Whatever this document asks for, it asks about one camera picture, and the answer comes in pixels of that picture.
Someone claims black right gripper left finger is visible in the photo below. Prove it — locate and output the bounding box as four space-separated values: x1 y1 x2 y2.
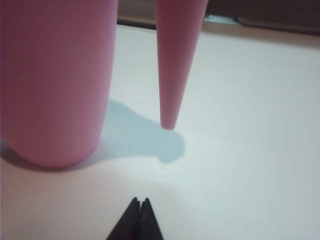
105 197 142 240

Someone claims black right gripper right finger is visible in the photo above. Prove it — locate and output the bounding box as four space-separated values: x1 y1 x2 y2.
140 197 173 240

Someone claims pink plastic watering can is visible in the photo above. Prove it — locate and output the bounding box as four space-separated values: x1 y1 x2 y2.
0 0 209 169

